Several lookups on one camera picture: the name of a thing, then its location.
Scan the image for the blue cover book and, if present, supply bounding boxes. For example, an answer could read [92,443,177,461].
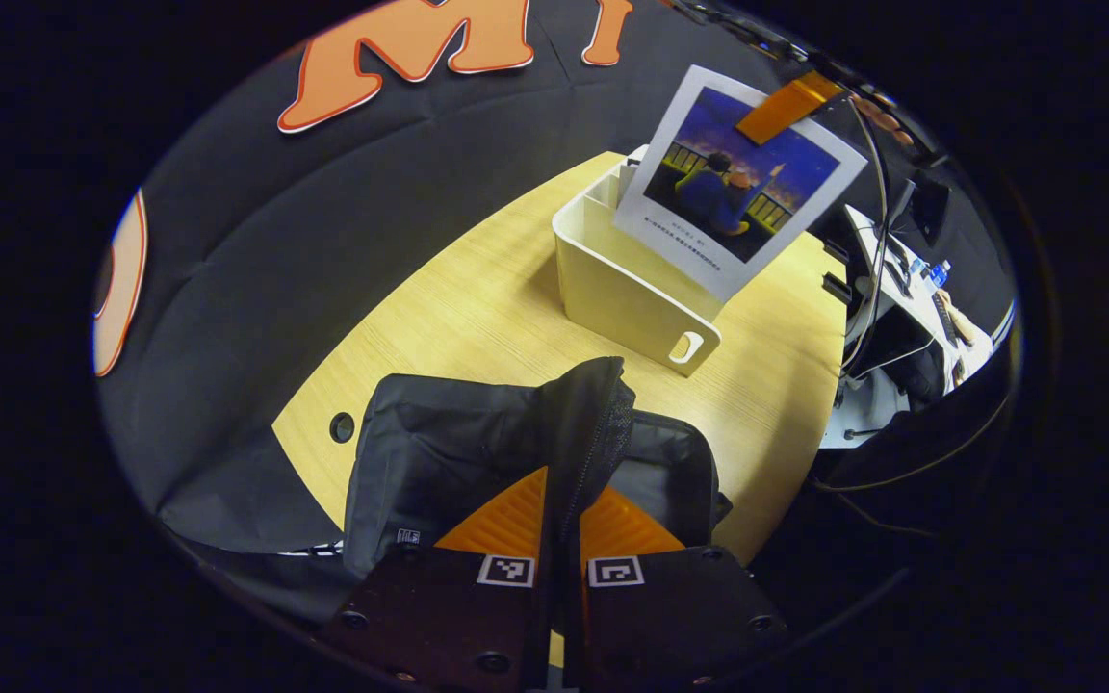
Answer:
[611,64,870,305]

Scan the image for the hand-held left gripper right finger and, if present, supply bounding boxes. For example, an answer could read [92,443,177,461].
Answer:
[564,486,791,693]

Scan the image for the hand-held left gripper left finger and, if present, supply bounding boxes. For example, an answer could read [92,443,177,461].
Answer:
[319,467,555,693]

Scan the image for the white plastic bookshelf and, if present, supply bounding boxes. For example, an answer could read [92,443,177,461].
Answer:
[552,144,724,378]

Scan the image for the thin gripper cable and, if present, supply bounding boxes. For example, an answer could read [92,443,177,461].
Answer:
[841,96,892,378]

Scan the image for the white background desk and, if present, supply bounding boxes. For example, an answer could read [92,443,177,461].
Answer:
[819,202,998,453]

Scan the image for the black schoolbag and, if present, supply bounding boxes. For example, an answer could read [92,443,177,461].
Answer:
[343,356,735,583]

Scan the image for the black monitor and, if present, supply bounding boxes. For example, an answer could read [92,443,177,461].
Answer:
[904,173,952,244]

